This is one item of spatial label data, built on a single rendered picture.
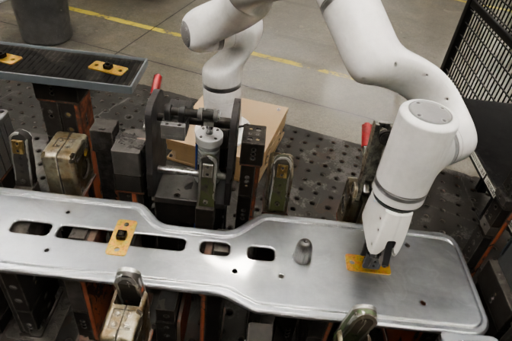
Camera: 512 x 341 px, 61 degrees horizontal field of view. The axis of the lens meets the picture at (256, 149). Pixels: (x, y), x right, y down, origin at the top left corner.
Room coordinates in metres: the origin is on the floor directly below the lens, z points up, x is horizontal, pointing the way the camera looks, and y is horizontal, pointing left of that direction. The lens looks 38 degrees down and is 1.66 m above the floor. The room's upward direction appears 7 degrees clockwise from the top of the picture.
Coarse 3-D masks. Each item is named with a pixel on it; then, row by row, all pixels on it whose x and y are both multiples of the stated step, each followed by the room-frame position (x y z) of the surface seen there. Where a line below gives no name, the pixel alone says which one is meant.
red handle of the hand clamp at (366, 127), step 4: (364, 124) 0.79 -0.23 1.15; (368, 124) 0.79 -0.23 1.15; (364, 128) 0.78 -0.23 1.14; (368, 128) 0.78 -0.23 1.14; (364, 132) 0.77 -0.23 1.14; (368, 132) 0.77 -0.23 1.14; (364, 136) 0.76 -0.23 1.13; (368, 136) 0.76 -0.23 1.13; (364, 140) 0.76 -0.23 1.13; (368, 140) 0.75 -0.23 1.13; (364, 144) 0.75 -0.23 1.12; (364, 148) 0.74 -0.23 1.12; (364, 152) 0.73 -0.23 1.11; (368, 180) 0.68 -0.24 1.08; (364, 184) 0.68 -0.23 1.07; (368, 184) 0.68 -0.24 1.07; (364, 188) 0.67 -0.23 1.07; (368, 188) 0.67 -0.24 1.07; (364, 192) 0.66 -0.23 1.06; (368, 192) 0.66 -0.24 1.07
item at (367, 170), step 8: (376, 120) 0.70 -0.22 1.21; (376, 128) 0.68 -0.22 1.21; (384, 128) 0.68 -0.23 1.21; (376, 136) 0.68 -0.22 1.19; (384, 136) 0.66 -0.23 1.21; (368, 144) 0.69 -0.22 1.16; (376, 144) 0.69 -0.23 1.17; (384, 144) 0.65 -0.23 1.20; (368, 152) 0.68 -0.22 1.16; (376, 152) 0.68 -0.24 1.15; (368, 160) 0.67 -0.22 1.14; (376, 160) 0.68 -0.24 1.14; (368, 168) 0.68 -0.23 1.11; (376, 168) 0.68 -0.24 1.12; (360, 176) 0.68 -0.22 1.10; (368, 176) 0.68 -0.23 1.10; (360, 184) 0.66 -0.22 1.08; (360, 192) 0.66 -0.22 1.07
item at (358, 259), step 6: (348, 258) 0.54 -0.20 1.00; (354, 258) 0.54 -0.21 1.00; (360, 258) 0.54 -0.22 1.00; (348, 264) 0.52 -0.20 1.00; (354, 264) 0.53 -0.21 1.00; (360, 264) 0.53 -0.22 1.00; (354, 270) 0.51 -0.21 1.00; (360, 270) 0.51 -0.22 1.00; (366, 270) 0.52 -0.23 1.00; (372, 270) 0.52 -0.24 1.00; (378, 270) 0.52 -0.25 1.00; (384, 270) 0.52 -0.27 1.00; (390, 270) 0.52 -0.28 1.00
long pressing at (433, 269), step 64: (0, 192) 0.60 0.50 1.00; (0, 256) 0.45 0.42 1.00; (64, 256) 0.47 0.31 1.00; (128, 256) 0.48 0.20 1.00; (192, 256) 0.50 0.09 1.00; (320, 256) 0.54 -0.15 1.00; (448, 256) 0.58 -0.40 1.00; (320, 320) 0.41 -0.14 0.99; (384, 320) 0.42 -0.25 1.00; (448, 320) 0.43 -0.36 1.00
